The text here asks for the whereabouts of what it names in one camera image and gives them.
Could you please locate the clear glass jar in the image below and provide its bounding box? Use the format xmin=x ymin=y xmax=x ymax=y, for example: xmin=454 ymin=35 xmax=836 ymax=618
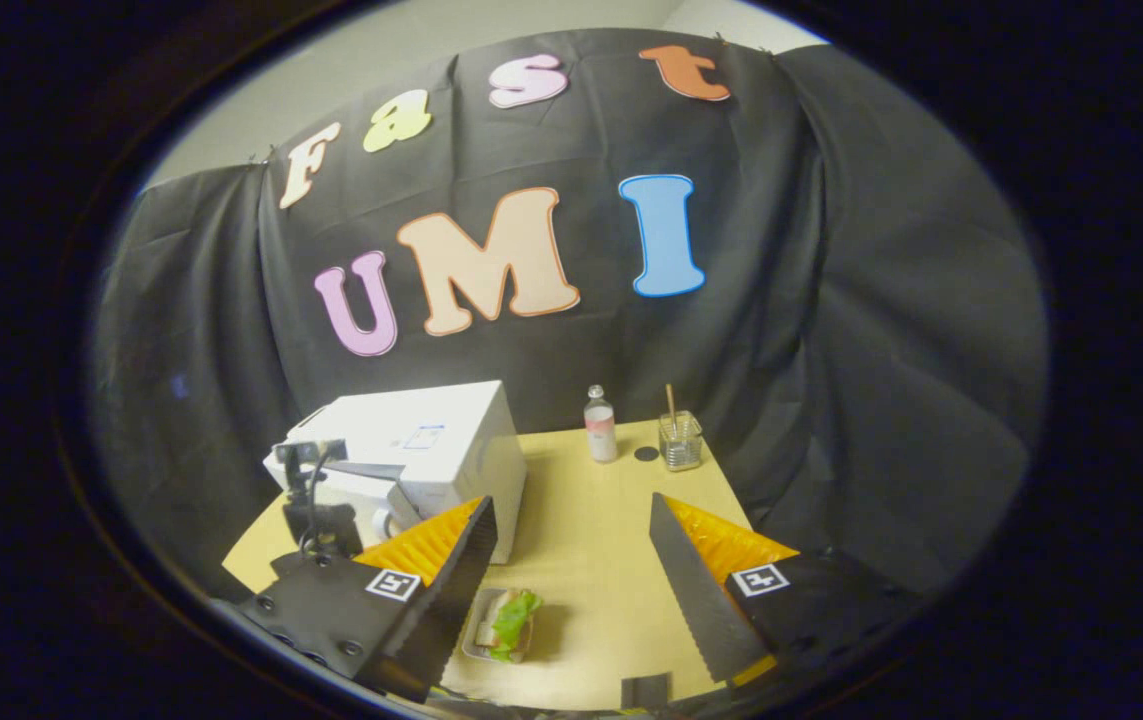
xmin=658 ymin=410 xmax=704 ymax=472

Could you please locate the sandwich with green lettuce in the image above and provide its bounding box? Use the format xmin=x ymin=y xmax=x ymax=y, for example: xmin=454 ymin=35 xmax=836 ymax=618
xmin=476 ymin=588 xmax=544 ymax=663

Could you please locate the small clear bottle pink label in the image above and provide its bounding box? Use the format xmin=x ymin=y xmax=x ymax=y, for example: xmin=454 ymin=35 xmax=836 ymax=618
xmin=584 ymin=385 xmax=620 ymax=464

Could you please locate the white microwave oven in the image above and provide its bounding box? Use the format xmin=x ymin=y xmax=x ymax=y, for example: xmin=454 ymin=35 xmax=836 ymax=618
xmin=263 ymin=380 xmax=528 ymax=566

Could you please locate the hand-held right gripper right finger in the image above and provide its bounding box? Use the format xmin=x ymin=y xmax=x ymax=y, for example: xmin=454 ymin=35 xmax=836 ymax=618
xmin=649 ymin=493 xmax=922 ymax=691

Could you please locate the small white plastic tray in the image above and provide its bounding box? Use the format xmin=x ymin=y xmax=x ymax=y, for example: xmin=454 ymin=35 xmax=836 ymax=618
xmin=461 ymin=588 xmax=537 ymax=663

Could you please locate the black backdrop cloth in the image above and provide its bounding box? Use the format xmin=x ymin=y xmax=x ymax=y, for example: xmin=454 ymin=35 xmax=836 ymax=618
xmin=91 ymin=28 xmax=1049 ymax=601

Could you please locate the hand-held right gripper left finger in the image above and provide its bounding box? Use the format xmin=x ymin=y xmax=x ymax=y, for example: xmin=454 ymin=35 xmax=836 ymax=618
xmin=231 ymin=495 xmax=498 ymax=703

